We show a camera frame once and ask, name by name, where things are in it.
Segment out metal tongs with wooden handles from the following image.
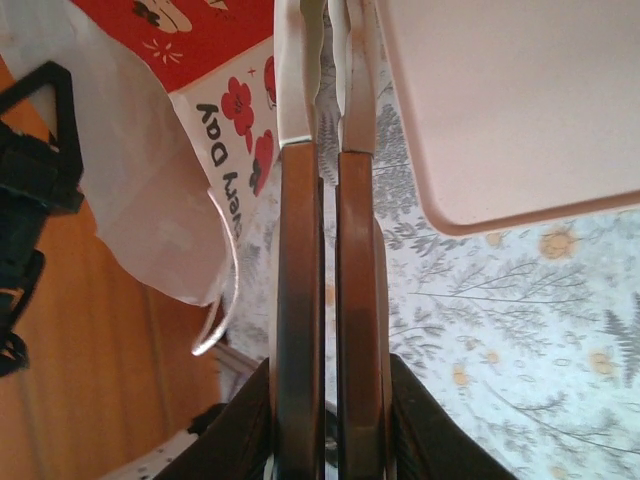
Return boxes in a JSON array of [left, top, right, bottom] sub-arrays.
[[272, 0, 389, 480]]

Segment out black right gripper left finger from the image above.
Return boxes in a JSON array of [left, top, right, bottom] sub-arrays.
[[164, 357, 281, 480]]

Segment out red white printed paper bag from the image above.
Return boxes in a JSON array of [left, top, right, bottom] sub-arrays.
[[0, 0, 281, 359]]

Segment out pink plastic tray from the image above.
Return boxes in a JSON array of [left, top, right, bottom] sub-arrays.
[[372, 0, 640, 239]]

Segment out floral tablecloth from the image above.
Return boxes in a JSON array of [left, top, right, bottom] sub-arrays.
[[214, 49, 640, 480]]

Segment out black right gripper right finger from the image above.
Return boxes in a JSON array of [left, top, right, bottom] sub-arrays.
[[387, 349, 519, 480]]

